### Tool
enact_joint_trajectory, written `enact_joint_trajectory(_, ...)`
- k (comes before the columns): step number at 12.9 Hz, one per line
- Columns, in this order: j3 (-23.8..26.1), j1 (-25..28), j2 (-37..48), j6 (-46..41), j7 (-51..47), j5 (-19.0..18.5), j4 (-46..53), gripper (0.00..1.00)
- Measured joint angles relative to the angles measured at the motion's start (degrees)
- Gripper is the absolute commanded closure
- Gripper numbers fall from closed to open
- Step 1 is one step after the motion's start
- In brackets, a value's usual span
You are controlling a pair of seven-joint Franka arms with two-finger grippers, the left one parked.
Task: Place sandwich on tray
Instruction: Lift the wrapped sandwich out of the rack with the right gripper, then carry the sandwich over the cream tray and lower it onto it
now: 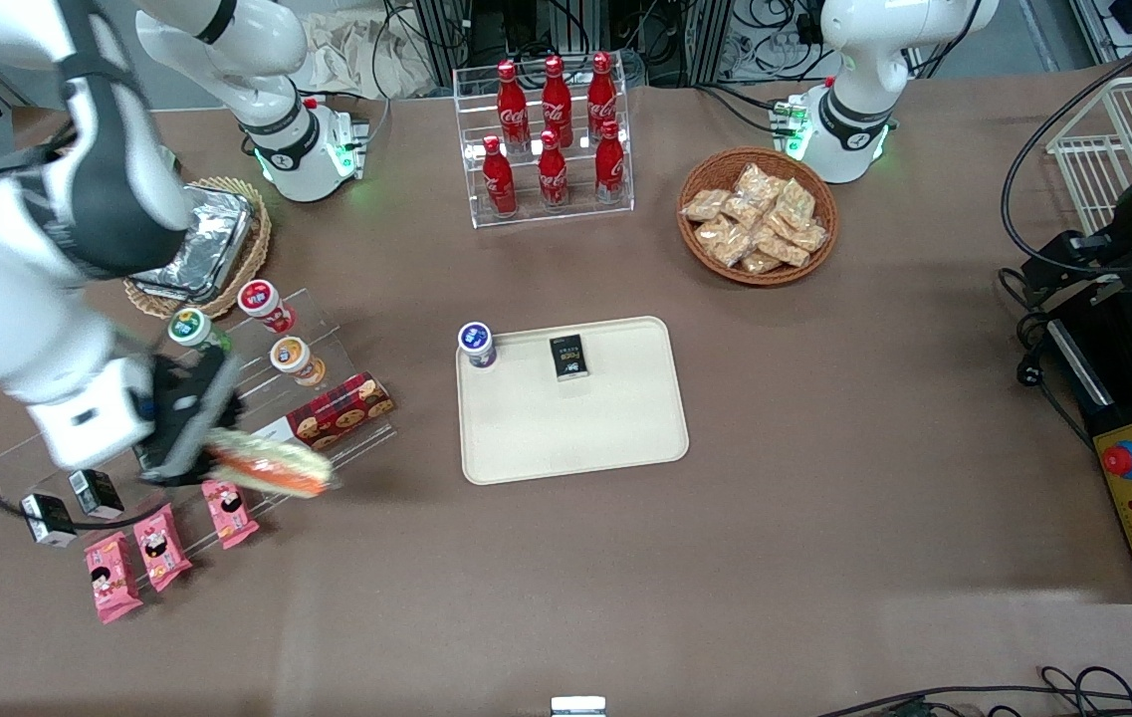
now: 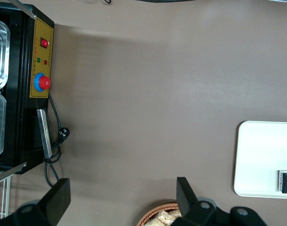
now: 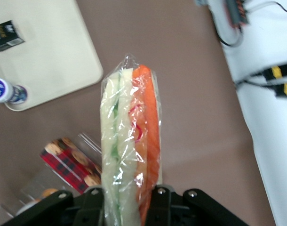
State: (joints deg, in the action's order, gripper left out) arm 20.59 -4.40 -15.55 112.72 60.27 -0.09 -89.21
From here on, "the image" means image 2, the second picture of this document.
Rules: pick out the clear-wrapped beige snack pack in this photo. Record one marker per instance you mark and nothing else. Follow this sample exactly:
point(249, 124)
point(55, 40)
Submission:
point(165, 216)
point(175, 213)
point(154, 222)

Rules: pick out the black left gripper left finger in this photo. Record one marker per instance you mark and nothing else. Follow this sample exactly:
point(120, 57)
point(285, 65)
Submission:
point(58, 200)

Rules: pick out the round brown wicker basket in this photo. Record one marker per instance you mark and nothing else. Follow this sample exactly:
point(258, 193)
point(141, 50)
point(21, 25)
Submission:
point(148, 215)

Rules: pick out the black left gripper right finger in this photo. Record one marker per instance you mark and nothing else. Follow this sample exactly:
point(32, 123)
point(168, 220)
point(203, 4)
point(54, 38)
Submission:
point(185, 197)

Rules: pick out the beige plastic serving tray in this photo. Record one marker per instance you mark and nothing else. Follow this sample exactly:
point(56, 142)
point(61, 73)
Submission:
point(258, 155)

